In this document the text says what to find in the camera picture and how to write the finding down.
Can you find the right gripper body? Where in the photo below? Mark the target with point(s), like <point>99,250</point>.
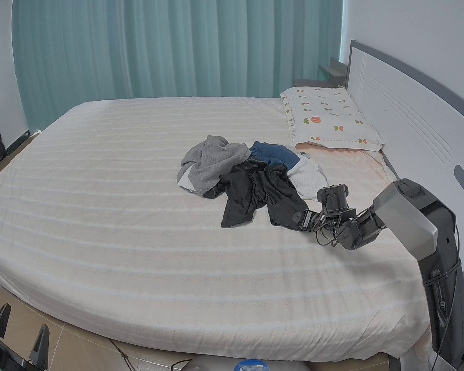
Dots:
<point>309,220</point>

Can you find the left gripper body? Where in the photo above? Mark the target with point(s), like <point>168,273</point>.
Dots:
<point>19,361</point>

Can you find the black T-shirt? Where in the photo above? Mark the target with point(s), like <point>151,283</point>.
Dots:
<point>247,195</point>

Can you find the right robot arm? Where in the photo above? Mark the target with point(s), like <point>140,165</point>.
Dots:
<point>406,215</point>

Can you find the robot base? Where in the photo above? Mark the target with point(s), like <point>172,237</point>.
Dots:
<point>216,365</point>

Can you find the pile of clothes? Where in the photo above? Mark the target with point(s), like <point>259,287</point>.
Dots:
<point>212,157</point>

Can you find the bed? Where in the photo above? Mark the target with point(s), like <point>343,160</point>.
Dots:
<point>120,215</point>

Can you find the white printed pillow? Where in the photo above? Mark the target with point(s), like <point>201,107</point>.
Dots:
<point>324,118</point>

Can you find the grey bedside table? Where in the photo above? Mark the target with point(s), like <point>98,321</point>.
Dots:
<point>334,70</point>

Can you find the blue-green curtain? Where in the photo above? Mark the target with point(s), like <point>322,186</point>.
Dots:
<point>236,33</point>
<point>73,45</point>

